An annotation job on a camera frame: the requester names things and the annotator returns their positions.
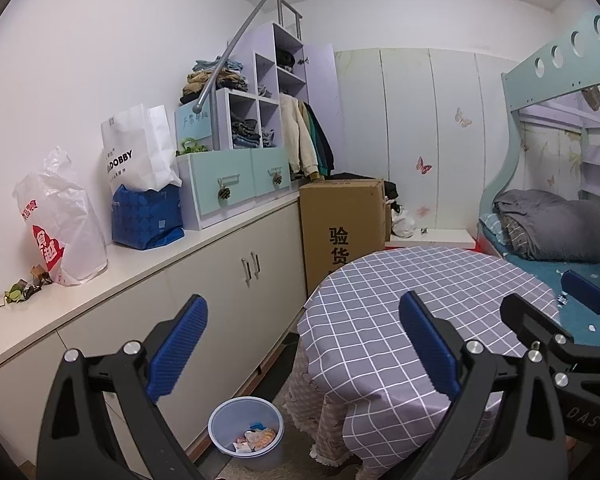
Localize white low platform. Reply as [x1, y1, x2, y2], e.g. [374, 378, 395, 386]
[385, 228, 476, 248]

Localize pile of folded clothes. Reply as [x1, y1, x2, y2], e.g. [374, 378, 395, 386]
[181, 58, 247, 104]

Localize clear bread packet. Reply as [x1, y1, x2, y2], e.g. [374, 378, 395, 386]
[247, 429, 279, 451]

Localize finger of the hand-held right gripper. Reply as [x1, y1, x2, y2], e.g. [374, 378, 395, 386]
[500, 294, 573, 361]
[561, 269, 600, 346]

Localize round table grey checked tablecloth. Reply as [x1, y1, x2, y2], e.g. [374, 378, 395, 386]
[296, 246, 576, 480]

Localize teal printed bed sheet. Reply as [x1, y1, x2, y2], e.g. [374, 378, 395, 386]
[480, 212, 600, 348]

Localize purple cubby shelf unit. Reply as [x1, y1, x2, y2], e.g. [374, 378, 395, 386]
[175, 22, 348, 181]

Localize blue plastic waste bin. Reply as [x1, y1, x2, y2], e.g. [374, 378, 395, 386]
[208, 396, 284, 461]

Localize white panelled wardrobe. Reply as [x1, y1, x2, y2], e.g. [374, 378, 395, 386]
[334, 47, 511, 233]

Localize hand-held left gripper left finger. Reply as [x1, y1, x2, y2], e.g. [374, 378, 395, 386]
[36, 294, 209, 480]

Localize green leaf wrapper scraps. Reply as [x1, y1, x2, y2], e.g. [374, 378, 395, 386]
[0, 265, 56, 308]

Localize cream hanging jacket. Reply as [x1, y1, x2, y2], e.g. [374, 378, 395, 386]
[279, 94, 318, 177]

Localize tall cardboard box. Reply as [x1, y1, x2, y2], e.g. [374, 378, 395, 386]
[299, 178, 392, 301]

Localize pink fringed table skirt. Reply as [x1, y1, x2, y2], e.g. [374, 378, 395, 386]
[282, 332, 353, 467]

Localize blue woven bag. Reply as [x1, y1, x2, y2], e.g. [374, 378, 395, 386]
[111, 184, 185, 251]

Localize white plastic bag red print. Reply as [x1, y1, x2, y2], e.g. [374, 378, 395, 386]
[13, 146, 109, 287]

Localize teal bunk bed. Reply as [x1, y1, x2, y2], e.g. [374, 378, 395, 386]
[475, 10, 600, 348]

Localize green hanging jacket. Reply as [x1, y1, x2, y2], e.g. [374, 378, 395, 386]
[302, 102, 331, 178]

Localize grey metal handrail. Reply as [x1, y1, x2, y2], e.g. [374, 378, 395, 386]
[192, 0, 303, 113]

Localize dark hanging jacket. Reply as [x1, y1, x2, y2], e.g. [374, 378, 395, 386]
[312, 110, 336, 173]

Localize white paper shopping bag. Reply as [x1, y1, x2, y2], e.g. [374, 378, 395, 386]
[100, 103, 182, 193]

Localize dark clothes in cubby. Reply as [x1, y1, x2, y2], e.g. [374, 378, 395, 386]
[276, 50, 303, 72]

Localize grey duvet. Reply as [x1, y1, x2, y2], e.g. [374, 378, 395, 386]
[493, 189, 600, 264]

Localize small white plastic bag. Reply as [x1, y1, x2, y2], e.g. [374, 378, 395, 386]
[391, 208, 416, 238]

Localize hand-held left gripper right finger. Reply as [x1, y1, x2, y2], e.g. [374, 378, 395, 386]
[398, 290, 573, 480]

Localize teal two-drawer unit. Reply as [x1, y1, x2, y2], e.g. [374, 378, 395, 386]
[176, 146, 292, 231]

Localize long white low cabinet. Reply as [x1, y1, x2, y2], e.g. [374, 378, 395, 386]
[0, 190, 308, 466]

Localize black clothes heap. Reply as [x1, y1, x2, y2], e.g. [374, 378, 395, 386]
[330, 172, 400, 201]

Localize folded jeans in cubby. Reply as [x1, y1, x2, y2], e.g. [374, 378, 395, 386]
[230, 117, 276, 149]

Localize green plastic plant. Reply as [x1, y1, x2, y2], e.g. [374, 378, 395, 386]
[176, 138, 208, 157]

